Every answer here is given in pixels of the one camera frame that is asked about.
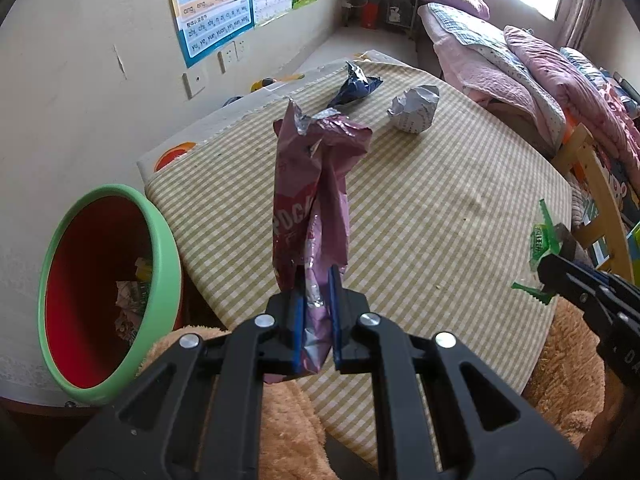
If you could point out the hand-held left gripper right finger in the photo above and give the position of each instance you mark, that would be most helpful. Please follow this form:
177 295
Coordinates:
336 317

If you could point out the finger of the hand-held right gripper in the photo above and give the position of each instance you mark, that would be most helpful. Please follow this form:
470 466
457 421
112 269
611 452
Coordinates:
617 285
570 280

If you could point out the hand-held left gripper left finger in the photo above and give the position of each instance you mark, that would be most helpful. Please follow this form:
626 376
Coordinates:
298 332

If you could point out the pink snack bag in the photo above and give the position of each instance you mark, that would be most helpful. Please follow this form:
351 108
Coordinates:
310 185

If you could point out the green and red bin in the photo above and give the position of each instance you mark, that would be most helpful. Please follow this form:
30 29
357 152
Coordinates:
85 280

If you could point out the wooden chair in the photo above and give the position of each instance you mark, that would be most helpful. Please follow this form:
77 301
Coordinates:
607 210

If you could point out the checkered table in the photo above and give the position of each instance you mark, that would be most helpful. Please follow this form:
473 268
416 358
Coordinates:
425 200

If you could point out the yellow green wrapper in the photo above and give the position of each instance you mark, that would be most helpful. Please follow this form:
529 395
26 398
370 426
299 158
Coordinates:
143 267

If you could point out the crumpled printed wrapper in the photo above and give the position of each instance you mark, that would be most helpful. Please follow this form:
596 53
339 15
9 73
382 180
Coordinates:
130 310

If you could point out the pink blanket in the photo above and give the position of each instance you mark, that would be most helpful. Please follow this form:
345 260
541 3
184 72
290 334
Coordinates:
550 70

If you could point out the crumpled white wrapper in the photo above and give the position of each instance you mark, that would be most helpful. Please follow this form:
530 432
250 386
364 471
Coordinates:
415 110

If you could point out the dark blue snack wrapper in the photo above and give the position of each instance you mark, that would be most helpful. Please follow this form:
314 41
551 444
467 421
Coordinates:
355 87

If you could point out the yellow toy vehicle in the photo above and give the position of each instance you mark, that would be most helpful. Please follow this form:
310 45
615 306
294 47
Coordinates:
262 84

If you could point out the pink curtain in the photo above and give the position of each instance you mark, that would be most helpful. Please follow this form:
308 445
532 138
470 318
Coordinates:
580 0

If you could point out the red box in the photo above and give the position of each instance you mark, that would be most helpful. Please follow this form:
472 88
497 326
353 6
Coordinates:
370 15

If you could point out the white wall socket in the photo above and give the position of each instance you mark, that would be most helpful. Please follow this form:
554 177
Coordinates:
195 84
243 46
227 58

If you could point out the blue wall poster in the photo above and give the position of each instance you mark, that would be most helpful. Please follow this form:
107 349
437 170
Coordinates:
210 10

